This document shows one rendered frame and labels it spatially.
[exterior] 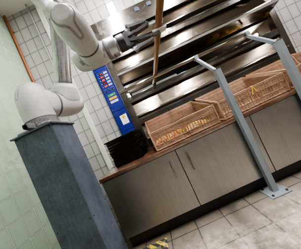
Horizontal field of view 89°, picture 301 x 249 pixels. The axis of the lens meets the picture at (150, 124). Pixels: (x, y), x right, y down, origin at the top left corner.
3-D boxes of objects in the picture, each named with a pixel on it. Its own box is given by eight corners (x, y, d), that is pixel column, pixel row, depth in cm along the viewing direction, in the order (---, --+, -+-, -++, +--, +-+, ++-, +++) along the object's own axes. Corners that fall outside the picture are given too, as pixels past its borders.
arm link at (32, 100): (17, 128, 79) (0, 90, 80) (50, 124, 96) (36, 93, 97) (34, 115, 73) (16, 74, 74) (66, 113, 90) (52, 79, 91)
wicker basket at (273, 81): (204, 122, 165) (193, 99, 166) (252, 100, 164) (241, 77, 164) (225, 120, 116) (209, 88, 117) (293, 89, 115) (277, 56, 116)
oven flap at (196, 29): (118, 75, 168) (113, 63, 176) (266, 6, 166) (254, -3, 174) (117, 73, 164) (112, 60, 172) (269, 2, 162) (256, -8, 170)
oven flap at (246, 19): (117, 76, 154) (123, 84, 174) (279, 0, 152) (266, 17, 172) (116, 74, 154) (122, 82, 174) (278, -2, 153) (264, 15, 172)
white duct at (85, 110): (118, 189, 167) (34, 4, 172) (123, 188, 167) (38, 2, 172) (118, 190, 165) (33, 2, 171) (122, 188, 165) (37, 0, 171)
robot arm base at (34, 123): (8, 139, 71) (3, 128, 71) (43, 136, 93) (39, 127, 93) (44, 122, 70) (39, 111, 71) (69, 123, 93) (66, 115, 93)
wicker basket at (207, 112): (154, 145, 165) (144, 122, 165) (202, 123, 165) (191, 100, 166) (156, 152, 116) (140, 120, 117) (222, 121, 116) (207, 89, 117)
